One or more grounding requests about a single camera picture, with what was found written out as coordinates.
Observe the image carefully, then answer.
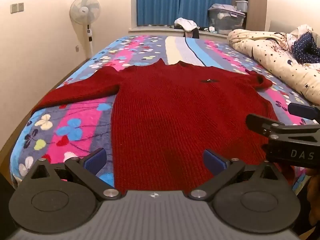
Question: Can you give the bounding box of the navy dotted cloth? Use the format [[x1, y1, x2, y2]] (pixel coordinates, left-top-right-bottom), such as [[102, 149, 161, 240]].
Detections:
[[292, 32, 320, 64]]

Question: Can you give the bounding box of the cream star-print quilt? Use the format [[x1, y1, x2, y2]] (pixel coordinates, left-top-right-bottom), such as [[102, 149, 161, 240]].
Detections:
[[227, 25, 320, 103]]

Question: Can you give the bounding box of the white clothes pile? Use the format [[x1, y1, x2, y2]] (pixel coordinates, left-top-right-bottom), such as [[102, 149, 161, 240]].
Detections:
[[174, 18, 199, 32]]

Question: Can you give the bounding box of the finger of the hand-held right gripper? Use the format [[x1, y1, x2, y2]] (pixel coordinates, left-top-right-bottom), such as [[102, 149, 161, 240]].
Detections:
[[287, 102, 320, 122], [245, 114, 290, 140]]

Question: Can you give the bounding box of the dark chair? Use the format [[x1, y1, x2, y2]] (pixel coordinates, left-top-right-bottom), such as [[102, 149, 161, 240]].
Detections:
[[184, 29, 200, 39]]

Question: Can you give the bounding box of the red knit sweater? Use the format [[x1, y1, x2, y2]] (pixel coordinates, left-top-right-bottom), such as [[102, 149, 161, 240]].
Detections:
[[31, 58, 288, 195]]

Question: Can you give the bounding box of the clear plastic storage bin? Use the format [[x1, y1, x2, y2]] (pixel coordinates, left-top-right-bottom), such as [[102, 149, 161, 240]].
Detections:
[[208, 4, 246, 35]]

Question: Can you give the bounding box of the white standing fan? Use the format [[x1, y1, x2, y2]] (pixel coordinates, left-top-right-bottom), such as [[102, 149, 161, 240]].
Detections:
[[69, 0, 101, 58]]

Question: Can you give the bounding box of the blue curtain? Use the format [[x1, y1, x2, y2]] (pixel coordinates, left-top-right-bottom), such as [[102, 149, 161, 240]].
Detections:
[[136, 0, 232, 27]]

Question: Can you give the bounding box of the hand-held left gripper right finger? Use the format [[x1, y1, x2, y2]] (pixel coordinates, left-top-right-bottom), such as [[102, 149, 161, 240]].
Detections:
[[186, 149, 288, 202]]

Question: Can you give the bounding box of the wooden shelf unit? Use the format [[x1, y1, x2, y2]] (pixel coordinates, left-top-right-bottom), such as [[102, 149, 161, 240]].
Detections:
[[224, 0, 268, 32]]

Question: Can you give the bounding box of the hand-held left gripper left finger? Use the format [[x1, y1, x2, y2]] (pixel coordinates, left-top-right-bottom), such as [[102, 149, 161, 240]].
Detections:
[[24, 147, 125, 202]]

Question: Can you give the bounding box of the window sill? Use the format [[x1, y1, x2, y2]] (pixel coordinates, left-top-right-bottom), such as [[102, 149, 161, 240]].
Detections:
[[128, 26, 230, 37]]

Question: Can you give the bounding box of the floral striped fleece blanket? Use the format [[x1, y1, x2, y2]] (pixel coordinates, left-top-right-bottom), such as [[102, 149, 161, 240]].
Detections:
[[10, 35, 320, 188]]

